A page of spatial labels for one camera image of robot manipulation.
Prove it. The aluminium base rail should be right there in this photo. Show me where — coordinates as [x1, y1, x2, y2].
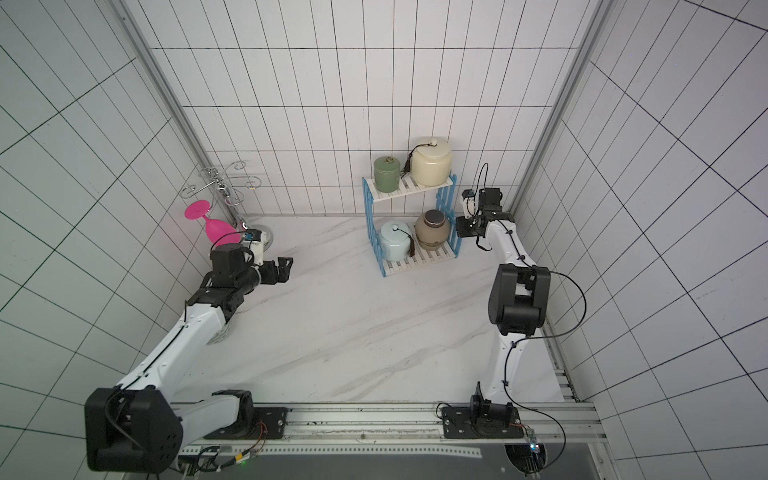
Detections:
[180, 402, 607, 461]

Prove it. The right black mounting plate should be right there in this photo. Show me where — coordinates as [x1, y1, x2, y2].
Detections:
[438, 403, 525, 440]

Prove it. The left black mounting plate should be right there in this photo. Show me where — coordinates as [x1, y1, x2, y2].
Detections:
[204, 407, 288, 441]

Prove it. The brown tea canister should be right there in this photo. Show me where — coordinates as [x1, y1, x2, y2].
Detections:
[415, 209, 450, 251]

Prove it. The left base wiring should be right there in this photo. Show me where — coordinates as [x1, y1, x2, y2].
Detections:
[176, 419, 268, 475]

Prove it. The green tea canister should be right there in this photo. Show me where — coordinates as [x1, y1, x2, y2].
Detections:
[374, 156, 401, 193]

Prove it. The blue white wooden shelf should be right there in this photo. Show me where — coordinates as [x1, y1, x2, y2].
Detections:
[362, 174, 462, 278]

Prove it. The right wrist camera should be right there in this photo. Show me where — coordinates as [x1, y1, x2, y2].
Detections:
[461, 189, 478, 219]

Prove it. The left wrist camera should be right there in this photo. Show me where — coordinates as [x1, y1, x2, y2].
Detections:
[240, 229, 270, 266]

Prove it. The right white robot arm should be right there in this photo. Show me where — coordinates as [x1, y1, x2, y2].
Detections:
[276, 218, 550, 404]

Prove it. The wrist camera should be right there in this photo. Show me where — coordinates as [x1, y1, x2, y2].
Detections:
[461, 189, 478, 219]
[240, 229, 270, 266]

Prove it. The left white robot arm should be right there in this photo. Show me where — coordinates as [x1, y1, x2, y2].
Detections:
[84, 244, 293, 474]

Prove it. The cream tea canister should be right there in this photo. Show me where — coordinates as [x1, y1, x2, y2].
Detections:
[410, 138, 452, 187]

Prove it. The black mounting plate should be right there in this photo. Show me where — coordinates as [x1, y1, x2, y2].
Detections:
[204, 407, 288, 441]
[438, 403, 525, 440]

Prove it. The light blue tea canister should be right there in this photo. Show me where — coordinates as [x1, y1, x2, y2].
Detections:
[379, 220, 414, 262]

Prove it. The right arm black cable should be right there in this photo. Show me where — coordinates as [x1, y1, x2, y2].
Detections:
[502, 227, 589, 475]

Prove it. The pink plastic wine glass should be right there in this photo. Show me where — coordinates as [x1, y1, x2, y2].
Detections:
[184, 200, 242, 248]

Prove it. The chrome glass holder stand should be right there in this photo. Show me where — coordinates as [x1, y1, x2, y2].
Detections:
[179, 160, 274, 250]

